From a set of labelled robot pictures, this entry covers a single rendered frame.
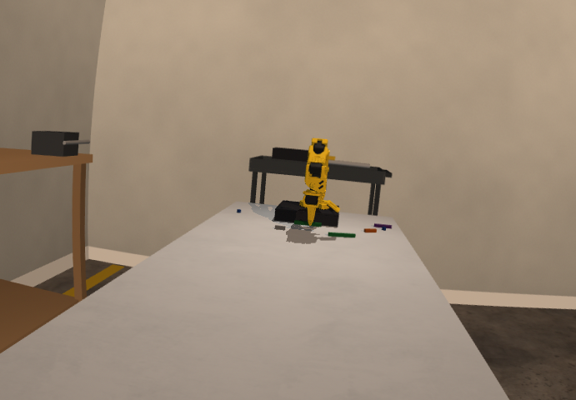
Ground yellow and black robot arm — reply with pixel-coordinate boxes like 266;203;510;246
304;138;329;197

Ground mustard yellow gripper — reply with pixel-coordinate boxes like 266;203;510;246
303;189;340;226

